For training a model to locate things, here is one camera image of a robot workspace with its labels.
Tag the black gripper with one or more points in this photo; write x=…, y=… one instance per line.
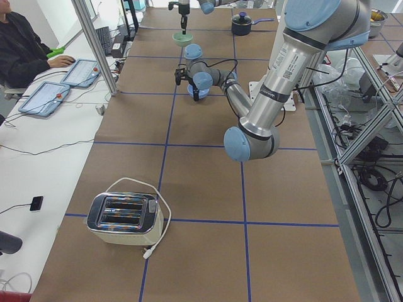
x=196, y=87
x=183, y=8

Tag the blue bowl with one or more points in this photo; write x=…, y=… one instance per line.
x=201, y=93

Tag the green bowl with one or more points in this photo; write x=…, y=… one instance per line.
x=182, y=40

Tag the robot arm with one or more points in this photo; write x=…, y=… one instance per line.
x=307, y=28
x=207, y=7

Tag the dark blue saucepan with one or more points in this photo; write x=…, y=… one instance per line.
x=242, y=23

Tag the black keyboard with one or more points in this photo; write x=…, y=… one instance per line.
x=104, y=38

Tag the blue teach pendant far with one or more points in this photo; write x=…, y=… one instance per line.
x=82, y=74

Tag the blue teach pendant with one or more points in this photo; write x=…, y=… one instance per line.
x=82, y=74
x=45, y=99

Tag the blue teach pendant near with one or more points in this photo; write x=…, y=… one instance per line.
x=45, y=99

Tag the cream toaster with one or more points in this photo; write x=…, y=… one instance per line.
x=126, y=218

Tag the brown paper table mat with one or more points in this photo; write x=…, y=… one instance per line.
x=263, y=230

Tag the seated person in black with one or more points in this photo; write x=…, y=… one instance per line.
x=23, y=55

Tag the small black square device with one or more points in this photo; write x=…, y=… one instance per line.
x=36, y=203

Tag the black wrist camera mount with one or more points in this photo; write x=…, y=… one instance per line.
x=172, y=4
x=181, y=74

